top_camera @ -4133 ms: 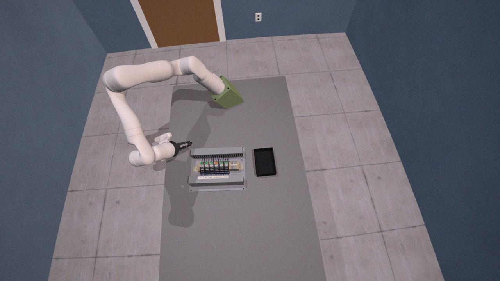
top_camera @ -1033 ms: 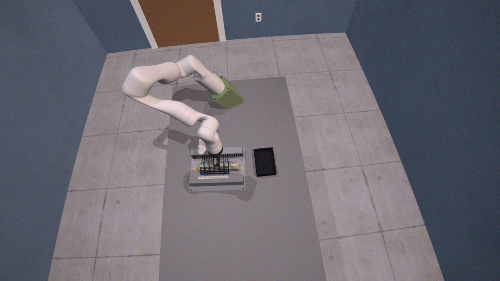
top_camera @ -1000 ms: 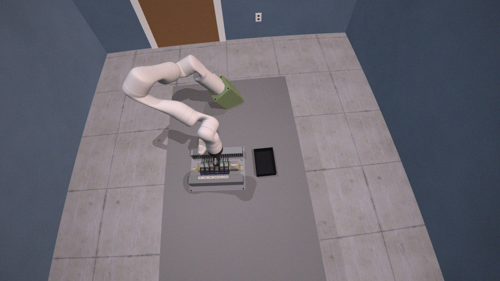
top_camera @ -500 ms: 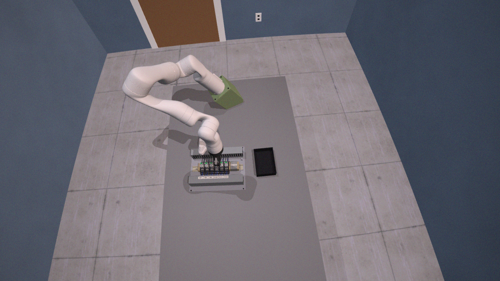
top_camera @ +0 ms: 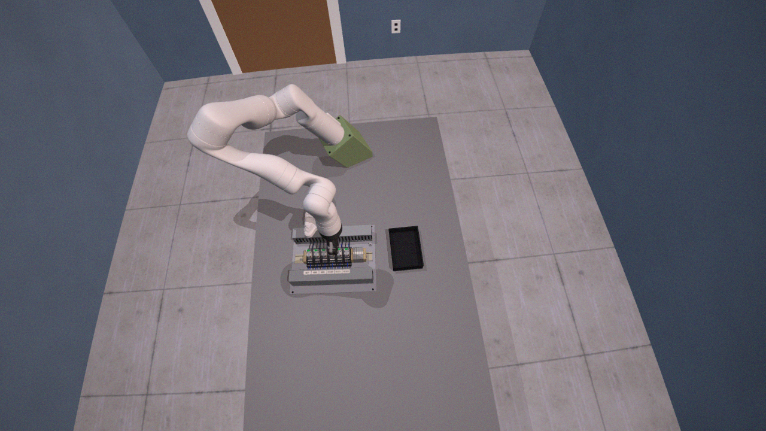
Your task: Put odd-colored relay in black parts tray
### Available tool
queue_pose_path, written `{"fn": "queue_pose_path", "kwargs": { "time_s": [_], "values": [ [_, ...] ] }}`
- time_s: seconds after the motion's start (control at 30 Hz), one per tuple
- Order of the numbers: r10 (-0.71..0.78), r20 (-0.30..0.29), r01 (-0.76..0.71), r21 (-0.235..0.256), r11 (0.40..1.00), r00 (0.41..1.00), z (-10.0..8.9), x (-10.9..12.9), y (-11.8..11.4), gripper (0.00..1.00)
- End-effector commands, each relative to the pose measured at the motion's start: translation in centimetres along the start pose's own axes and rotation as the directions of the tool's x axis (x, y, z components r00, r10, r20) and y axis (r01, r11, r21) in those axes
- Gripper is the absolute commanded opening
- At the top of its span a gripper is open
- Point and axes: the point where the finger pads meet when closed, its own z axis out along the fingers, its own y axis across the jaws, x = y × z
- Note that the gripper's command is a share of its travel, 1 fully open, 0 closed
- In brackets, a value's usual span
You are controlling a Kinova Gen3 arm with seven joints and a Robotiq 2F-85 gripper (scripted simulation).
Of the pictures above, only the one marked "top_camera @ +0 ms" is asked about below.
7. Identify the grey relay panel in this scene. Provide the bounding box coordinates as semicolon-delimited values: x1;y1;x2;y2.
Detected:
288;224;376;295

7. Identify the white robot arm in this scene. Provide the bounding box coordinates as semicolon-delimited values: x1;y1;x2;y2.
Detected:
187;84;344;238

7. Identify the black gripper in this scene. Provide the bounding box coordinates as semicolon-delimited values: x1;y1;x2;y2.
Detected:
319;224;342;255

